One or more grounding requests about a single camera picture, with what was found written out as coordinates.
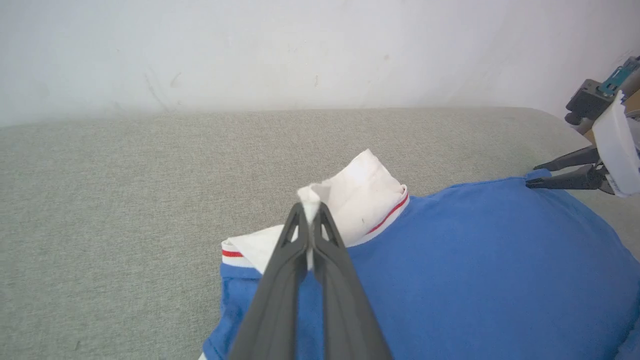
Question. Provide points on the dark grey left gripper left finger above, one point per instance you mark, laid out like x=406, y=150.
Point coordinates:
x=272, y=310

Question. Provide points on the light grey fabric sofa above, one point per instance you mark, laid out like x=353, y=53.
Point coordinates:
x=100, y=200

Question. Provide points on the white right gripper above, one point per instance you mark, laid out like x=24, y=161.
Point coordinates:
x=620, y=150

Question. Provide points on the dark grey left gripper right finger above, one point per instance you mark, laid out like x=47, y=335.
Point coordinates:
x=347, y=310

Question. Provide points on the blue white polo shirt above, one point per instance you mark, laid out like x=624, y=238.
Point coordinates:
x=475, y=275

